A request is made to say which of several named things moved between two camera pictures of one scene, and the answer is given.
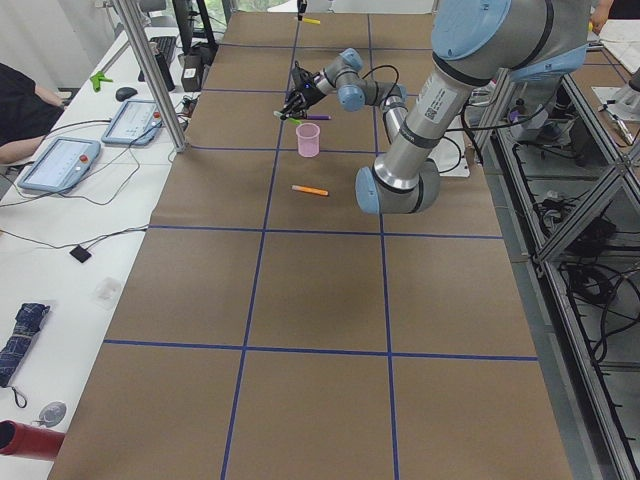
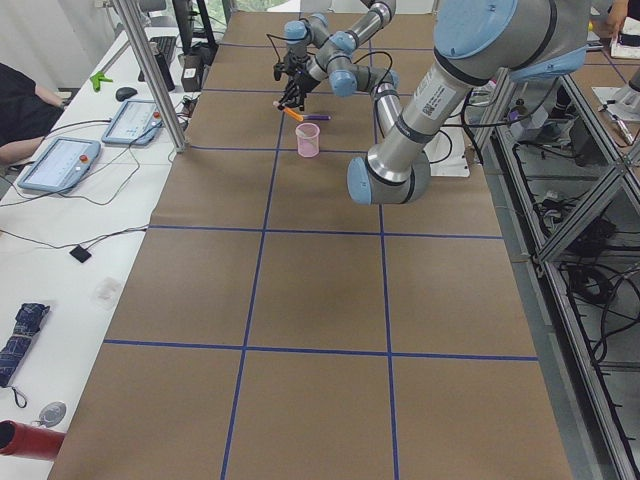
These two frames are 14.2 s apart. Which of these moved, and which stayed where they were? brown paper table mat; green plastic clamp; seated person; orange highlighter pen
Moved: orange highlighter pen
Stayed: green plastic clamp; brown paper table mat; seated person
